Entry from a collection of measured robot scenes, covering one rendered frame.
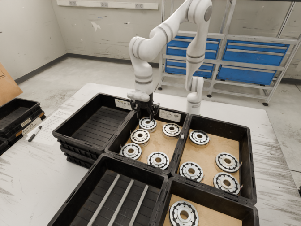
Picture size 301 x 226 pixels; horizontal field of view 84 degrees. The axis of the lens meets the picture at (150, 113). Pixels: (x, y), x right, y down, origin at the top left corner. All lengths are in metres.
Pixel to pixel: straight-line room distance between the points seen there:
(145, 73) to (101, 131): 0.50
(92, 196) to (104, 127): 0.40
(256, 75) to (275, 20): 1.04
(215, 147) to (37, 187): 0.92
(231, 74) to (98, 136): 2.20
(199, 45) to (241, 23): 2.60
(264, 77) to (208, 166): 2.16
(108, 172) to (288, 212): 0.82
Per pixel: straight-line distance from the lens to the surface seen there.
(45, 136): 1.31
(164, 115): 0.98
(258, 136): 1.31
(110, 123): 1.04
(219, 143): 0.97
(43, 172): 1.11
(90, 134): 1.00
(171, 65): 2.72
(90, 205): 0.77
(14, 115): 2.06
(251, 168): 0.79
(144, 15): 3.54
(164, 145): 0.89
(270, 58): 2.76
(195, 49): 0.86
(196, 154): 0.88
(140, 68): 0.63
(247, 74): 2.78
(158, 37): 0.62
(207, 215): 0.75
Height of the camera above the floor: 1.51
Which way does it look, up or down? 39 degrees down
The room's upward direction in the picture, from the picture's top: straight up
